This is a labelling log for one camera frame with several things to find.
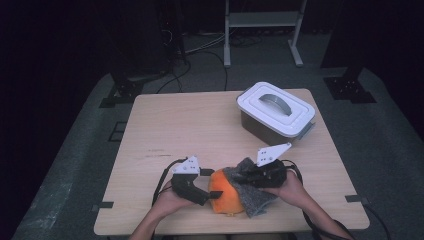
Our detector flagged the white floor cables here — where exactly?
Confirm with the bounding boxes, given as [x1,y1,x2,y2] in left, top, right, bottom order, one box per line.
[183,32,228,56]

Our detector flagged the white metal stand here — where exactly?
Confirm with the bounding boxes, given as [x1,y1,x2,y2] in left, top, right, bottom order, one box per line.
[223,0,308,69]

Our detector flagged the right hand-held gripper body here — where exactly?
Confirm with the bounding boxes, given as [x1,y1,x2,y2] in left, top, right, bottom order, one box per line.
[247,142,293,189]

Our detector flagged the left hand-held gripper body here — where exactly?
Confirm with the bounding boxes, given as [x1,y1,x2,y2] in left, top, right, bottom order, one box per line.
[170,155,212,207]

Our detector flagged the grey fluffy cloth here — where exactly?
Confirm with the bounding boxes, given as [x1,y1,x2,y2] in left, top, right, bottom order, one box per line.
[222,157,279,219]

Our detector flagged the orange plush toy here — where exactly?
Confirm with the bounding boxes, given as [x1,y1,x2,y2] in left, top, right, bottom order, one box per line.
[208,168,246,216]

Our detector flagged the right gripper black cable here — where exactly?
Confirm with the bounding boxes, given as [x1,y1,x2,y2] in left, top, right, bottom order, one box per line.
[281,159,354,240]

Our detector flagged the black tape floor marking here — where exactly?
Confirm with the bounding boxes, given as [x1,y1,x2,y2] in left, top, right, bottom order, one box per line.
[107,121,128,143]

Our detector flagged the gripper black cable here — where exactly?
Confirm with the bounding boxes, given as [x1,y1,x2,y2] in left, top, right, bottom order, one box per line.
[151,157,188,208]
[281,159,354,240]

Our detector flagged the grey lidded plastic box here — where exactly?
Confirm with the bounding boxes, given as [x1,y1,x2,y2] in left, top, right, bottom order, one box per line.
[235,81,316,138]

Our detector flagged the clear grey storage box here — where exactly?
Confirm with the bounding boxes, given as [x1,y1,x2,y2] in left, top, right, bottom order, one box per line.
[239,111,316,148]

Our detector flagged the black cable under tape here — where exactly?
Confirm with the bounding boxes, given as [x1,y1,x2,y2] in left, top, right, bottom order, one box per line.
[363,203,392,240]

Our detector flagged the black stand base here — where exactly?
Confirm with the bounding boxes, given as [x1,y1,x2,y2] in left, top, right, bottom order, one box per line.
[321,66,378,104]
[98,71,168,109]

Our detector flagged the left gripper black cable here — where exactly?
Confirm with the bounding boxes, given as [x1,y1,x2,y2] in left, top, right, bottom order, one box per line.
[151,157,188,208]

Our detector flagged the person's left hand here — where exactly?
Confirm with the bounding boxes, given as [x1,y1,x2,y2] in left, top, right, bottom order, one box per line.
[149,179,198,220]

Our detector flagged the black floor cable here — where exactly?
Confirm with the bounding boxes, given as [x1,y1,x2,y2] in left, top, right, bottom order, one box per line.
[196,49,230,92]
[156,59,192,94]

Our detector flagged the person's right hand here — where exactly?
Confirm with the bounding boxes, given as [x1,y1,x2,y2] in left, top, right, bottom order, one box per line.
[262,169,310,208]

